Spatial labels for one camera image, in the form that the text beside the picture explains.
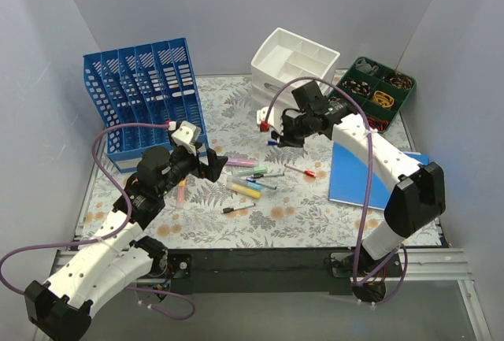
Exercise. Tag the black cap marker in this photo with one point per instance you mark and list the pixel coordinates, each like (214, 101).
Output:
(267, 175)
(233, 209)

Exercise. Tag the green highlighter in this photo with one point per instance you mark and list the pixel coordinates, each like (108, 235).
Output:
(251, 171)

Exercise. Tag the yellow highlighter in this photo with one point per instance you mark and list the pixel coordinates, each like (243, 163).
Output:
(251, 193)

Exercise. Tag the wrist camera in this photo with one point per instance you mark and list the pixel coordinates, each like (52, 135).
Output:
(184, 134)
(270, 121)

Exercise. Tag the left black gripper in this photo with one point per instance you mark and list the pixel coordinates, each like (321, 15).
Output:
(215, 165)

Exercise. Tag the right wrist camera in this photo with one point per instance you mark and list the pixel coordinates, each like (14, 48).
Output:
(270, 121)

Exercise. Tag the red cap marker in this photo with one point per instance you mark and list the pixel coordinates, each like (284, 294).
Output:
(306, 172)

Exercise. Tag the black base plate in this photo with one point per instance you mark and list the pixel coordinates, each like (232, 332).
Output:
(276, 270)

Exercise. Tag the blue pen marker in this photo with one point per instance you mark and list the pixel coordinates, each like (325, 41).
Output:
(261, 183)

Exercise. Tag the black cap marker front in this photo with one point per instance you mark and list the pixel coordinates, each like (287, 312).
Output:
(233, 209)

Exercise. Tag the aluminium frame rail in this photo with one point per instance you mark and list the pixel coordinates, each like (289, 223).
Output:
(438, 264)

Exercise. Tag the orange pink highlighter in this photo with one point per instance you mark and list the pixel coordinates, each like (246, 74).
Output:
(180, 198)

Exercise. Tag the blue plastic file rack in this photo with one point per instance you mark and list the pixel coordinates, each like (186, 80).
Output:
(142, 87)

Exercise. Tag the blue highlighter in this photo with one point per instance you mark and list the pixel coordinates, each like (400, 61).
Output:
(242, 182)

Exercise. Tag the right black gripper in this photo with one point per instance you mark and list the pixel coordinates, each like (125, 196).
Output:
(290, 128)

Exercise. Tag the green compartment tray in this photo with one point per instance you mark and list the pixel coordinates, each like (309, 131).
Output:
(379, 90)

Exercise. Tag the blue notebook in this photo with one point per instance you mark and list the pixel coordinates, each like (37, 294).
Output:
(349, 175)

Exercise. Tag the black cap marker middle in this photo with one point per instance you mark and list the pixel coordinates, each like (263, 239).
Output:
(267, 175)

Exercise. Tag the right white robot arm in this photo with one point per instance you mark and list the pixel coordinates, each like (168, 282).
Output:
(417, 191)

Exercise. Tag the white drawer organizer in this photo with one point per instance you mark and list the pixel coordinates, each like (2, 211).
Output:
(285, 56)

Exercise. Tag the purple highlighter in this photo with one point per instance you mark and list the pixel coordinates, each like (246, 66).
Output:
(242, 162)

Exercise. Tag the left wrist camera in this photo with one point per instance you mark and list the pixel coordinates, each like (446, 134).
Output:
(184, 134)

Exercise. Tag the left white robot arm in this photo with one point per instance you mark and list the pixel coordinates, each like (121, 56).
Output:
(102, 246)

